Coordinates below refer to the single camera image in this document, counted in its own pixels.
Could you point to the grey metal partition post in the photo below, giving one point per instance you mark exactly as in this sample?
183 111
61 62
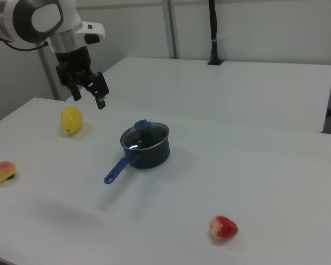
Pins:
171 27
48 74

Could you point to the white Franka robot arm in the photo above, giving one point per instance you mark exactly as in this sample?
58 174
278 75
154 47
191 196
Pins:
44 16

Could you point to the black camera stand pole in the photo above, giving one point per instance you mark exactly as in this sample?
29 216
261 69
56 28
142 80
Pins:
215 30

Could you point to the glass lid blue knob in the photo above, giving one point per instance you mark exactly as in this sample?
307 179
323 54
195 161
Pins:
143 136

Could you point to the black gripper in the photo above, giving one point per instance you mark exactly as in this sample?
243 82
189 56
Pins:
71 66

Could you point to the yellow striped toy melon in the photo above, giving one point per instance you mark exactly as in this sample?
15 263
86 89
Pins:
71 120

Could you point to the red toy strawberry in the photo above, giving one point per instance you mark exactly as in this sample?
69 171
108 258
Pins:
224 227

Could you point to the toy peach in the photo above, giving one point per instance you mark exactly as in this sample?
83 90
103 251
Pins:
2 171

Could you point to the dark blue saucepan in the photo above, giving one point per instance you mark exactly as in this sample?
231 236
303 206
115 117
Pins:
151 158

